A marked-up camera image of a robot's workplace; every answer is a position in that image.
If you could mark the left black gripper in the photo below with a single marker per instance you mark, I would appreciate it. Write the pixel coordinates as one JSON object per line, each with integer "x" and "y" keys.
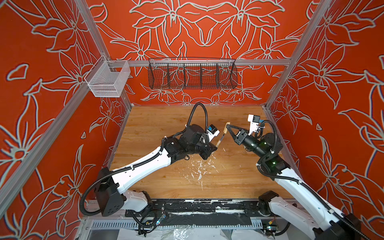
{"x": 208, "y": 148}

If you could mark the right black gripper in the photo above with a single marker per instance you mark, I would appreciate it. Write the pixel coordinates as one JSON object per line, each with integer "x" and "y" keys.
{"x": 239, "y": 137}

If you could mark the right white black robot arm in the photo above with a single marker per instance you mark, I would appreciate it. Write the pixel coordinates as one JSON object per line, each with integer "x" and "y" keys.
{"x": 319, "y": 219}

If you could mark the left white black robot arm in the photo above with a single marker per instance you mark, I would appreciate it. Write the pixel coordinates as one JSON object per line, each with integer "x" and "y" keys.
{"x": 111, "y": 191}

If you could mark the black wire basket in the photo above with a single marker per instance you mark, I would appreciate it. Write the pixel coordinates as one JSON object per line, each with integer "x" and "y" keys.
{"x": 192, "y": 74}

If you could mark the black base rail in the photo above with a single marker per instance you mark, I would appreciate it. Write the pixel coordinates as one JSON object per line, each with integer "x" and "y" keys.
{"x": 247, "y": 207}

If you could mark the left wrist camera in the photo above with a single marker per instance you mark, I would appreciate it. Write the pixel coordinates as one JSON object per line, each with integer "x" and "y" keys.
{"x": 212, "y": 132}

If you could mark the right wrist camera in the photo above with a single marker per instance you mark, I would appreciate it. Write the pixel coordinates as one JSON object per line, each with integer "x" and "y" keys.
{"x": 254, "y": 121}

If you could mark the beige pen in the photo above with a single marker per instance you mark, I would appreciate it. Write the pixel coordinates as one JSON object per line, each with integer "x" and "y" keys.
{"x": 220, "y": 140}

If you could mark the clear plastic bin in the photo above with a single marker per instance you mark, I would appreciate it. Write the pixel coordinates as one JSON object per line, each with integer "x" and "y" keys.
{"x": 107, "y": 79}

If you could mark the beige pen cap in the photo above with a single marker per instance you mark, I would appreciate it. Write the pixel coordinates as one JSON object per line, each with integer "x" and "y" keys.
{"x": 226, "y": 128}

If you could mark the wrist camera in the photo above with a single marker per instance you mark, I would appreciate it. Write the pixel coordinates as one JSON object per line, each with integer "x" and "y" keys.
{"x": 254, "y": 121}
{"x": 212, "y": 132}

